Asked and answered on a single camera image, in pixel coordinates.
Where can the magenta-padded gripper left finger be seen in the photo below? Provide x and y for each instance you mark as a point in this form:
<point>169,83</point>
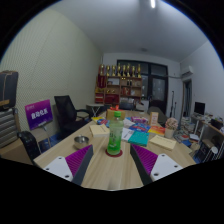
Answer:
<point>78,159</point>

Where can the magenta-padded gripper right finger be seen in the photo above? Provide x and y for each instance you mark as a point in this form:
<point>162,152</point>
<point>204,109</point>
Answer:
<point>146,158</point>

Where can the green tea drink bottle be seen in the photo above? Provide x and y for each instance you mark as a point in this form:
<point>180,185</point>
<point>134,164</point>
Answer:
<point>115,136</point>

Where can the small metal cup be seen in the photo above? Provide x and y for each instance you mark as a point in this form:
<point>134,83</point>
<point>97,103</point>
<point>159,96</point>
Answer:
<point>81,141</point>

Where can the teal book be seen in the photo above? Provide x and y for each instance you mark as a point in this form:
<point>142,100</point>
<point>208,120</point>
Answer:
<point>138,138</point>

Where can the pale yellow book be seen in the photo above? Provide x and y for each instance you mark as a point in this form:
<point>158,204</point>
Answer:
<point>162,142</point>

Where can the orange book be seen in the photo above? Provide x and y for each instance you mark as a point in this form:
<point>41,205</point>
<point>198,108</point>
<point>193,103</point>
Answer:
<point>156,130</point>

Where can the white paper booklet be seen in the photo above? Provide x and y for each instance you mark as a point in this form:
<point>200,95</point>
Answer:
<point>127,134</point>

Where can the flat round red coaster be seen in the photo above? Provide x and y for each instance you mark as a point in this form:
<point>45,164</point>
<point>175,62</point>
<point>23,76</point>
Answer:
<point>114,156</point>

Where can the blue book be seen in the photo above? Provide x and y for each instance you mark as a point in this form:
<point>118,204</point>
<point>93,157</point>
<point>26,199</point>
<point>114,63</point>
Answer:
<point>140,127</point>

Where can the cream book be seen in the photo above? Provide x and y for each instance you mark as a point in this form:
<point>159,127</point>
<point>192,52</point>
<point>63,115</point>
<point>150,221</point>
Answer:
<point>99,130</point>

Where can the pink flat box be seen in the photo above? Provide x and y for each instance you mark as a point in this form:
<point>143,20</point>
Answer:
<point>139,119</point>

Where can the upright orange and white box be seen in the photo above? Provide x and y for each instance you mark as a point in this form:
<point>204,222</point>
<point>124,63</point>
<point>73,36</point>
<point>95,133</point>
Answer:
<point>153,118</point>

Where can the pink flowers in white pot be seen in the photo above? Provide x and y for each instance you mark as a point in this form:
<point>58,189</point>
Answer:
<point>171,123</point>

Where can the grey armchair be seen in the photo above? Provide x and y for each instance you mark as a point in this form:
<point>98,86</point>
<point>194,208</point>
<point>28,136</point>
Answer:
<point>161,115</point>

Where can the pile of books on floor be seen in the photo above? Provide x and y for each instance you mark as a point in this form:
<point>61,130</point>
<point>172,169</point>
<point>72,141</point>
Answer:
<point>185,128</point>

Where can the black office chair with armrests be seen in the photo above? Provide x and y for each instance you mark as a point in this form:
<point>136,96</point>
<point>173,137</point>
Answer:
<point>65,110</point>

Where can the black chair back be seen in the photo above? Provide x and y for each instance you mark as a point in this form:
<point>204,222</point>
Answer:
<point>28,145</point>

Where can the yellow gift box, red ribbon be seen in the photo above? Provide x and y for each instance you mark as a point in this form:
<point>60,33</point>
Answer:
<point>111,115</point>

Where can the small white side table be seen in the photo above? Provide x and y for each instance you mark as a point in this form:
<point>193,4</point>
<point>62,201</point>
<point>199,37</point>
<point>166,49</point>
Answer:
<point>95,105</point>

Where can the purple sign board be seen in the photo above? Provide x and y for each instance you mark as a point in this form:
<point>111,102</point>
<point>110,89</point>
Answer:
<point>38,114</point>

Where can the black microphone stand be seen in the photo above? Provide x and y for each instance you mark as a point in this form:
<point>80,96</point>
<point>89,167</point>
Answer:
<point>173,103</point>

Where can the dark glass door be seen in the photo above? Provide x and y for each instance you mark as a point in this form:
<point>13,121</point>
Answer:
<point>158,88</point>

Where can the black computer monitor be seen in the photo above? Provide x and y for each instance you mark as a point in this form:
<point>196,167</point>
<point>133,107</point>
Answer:
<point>199,108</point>

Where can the wooden desk with white legs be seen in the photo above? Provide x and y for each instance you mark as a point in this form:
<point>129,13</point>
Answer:
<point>213,128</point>

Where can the wooden shelf unit with trophies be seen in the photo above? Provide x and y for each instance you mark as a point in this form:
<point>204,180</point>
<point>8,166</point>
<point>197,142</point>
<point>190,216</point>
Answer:
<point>115,90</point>

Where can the grey striped cushion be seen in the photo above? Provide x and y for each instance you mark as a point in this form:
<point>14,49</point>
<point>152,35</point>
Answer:
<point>7,126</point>

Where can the dark grey suitcase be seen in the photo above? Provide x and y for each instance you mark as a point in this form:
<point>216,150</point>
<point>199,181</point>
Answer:
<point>8,88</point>

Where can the ceiling tube light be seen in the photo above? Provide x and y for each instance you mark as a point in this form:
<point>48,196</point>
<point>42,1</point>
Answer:
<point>152,3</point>

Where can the white wall air conditioner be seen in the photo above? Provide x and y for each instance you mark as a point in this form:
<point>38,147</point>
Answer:
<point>187,70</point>

